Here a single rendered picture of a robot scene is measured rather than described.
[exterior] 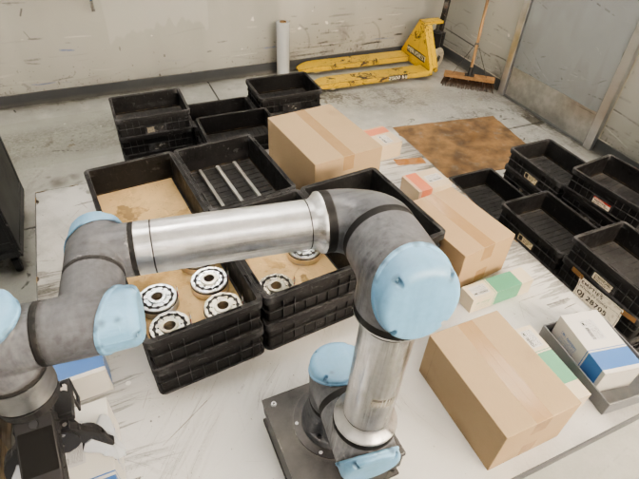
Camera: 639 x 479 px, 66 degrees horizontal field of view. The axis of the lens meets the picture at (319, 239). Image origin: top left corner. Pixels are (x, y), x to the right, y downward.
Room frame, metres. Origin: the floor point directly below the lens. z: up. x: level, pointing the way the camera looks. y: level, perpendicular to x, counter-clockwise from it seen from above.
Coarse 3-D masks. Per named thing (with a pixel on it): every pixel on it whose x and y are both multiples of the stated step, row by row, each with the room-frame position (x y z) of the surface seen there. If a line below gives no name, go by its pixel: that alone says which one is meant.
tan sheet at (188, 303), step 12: (216, 264) 1.03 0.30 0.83; (144, 276) 0.97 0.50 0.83; (156, 276) 0.97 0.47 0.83; (168, 276) 0.98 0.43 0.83; (180, 276) 0.98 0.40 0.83; (144, 288) 0.92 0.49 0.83; (180, 288) 0.93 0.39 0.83; (228, 288) 0.94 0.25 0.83; (180, 300) 0.88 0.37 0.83; (192, 300) 0.89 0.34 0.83; (204, 300) 0.89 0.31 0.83; (192, 312) 0.85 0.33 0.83
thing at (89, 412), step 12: (84, 408) 0.39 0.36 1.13; (96, 408) 0.39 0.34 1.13; (108, 408) 0.40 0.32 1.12; (84, 420) 0.37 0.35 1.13; (96, 420) 0.37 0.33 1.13; (72, 456) 0.31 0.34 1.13; (84, 456) 0.32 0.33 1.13; (96, 456) 0.32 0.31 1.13; (108, 456) 0.32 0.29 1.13; (72, 468) 0.30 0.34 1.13; (84, 468) 0.30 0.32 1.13; (96, 468) 0.30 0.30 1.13; (108, 468) 0.30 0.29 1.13; (120, 468) 0.32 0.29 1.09
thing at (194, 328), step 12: (240, 264) 0.94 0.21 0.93; (252, 288) 0.85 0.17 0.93; (228, 312) 0.77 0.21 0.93; (240, 312) 0.78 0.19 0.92; (192, 324) 0.73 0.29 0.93; (204, 324) 0.73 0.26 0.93; (216, 324) 0.75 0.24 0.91; (156, 336) 0.69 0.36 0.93; (168, 336) 0.69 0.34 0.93; (180, 336) 0.70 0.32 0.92; (156, 348) 0.67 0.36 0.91
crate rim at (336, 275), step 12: (288, 192) 1.28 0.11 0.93; (300, 192) 1.28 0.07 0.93; (240, 204) 1.20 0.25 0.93; (252, 204) 1.21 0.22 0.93; (252, 276) 0.90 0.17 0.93; (324, 276) 0.91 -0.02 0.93; (336, 276) 0.92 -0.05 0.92; (288, 288) 0.86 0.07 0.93; (300, 288) 0.87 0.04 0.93; (312, 288) 0.88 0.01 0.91; (264, 300) 0.82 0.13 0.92; (276, 300) 0.83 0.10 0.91
